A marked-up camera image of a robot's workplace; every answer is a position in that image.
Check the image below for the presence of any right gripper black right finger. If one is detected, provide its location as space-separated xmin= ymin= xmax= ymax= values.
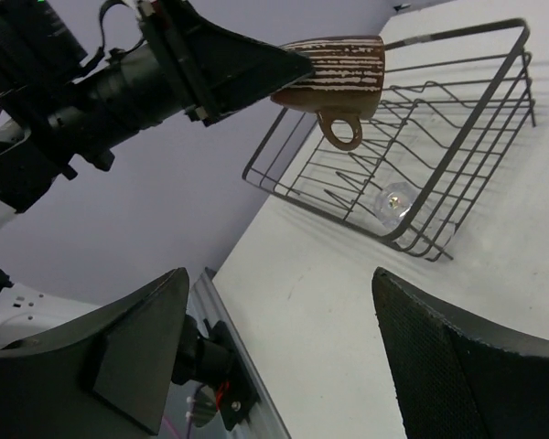
xmin=371 ymin=267 xmax=549 ymax=438

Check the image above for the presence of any black wire dish rack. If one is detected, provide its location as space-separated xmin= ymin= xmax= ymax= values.
xmin=242 ymin=18 xmax=535 ymax=262

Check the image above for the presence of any small clear glass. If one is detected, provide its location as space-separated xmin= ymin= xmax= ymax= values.
xmin=372 ymin=182 xmax=417 ymax=230

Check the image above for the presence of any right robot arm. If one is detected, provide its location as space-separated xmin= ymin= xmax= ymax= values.
xmin=0 ymin=268 xmax=549 ymax=438

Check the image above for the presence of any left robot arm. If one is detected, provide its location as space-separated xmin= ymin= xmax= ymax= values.
xmin=0 ymin=1 xmax=313 ymax=230

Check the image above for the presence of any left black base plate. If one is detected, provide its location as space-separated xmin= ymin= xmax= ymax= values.
xmin=171 ymin=315 xmax=260 ymax=432

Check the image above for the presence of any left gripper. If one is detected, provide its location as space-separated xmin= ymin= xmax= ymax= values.
xmin=45 ymin=1 xmax=314 ymax=172

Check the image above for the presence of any brown ceramic cup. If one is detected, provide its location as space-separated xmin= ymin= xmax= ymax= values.
xmin=271 ymin=36 xmax=385 ymax=152

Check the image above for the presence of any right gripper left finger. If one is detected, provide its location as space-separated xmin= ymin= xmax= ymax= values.
xmin=0 ymin=268 xmax=189 ymax=438

